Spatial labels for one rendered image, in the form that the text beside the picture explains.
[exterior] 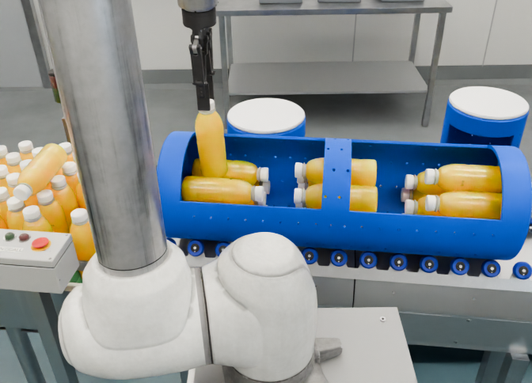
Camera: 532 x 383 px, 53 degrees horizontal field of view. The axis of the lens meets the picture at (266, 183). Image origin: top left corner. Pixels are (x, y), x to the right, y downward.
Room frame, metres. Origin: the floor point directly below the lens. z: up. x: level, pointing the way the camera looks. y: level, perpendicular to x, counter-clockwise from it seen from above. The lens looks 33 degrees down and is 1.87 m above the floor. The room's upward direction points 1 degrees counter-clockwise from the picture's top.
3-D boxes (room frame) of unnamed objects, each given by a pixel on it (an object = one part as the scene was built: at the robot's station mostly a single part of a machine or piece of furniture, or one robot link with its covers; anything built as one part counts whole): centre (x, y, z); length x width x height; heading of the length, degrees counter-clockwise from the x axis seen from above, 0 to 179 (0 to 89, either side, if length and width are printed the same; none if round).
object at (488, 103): (1.82, -0.83, 1.03); 0.28 x 0.28 x 0.01
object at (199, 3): (1.19, 0.14, 1.59); 0.09 x 0.09 x 0.06
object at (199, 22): (1.19, 0.14, 1.51); 0.08 x 0.07 x 0.09; 172
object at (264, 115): (1.74, 0.00, 1.03); 0.28 x 0.28 x 0.01
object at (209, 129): (1.19, 0.14, 1.22); 0.07 x 0.07 x 0.19
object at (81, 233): (1.07, 0.46, 0.99); 0.07 x 0.07 x 0.19
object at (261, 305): (0.62, 0.01, 1.24); 0.18 x 0.16 x 0.22; 100
